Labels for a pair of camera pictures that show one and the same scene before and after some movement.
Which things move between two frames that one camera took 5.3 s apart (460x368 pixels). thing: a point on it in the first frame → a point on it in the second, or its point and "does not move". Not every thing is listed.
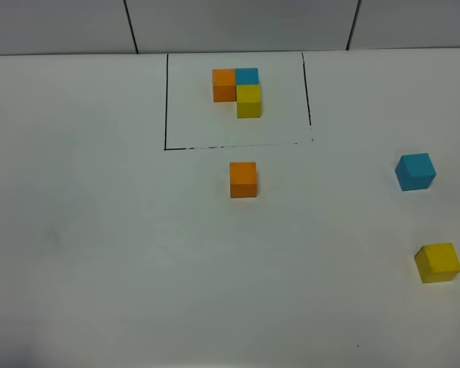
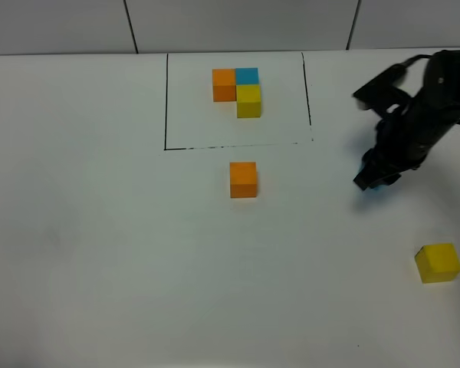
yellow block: (437, 263) does not move
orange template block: (224, 85) does not move
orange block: (243, 179) does not move
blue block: (415, 172) → (379, 187)
